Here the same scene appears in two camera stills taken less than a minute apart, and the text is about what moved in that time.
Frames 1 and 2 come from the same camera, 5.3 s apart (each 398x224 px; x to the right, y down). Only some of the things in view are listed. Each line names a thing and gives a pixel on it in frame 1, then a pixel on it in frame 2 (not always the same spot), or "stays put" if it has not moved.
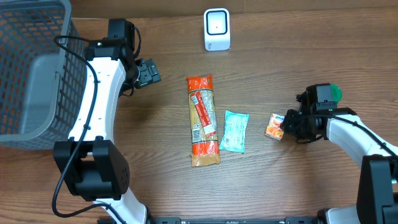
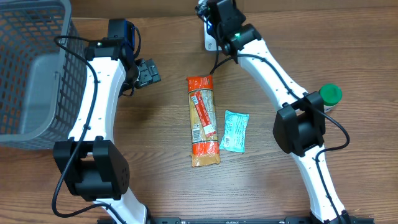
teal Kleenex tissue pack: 235,132 stays put
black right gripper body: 294,124 -> 224,8
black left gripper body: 148,73 stays put
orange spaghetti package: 204,149 stays put
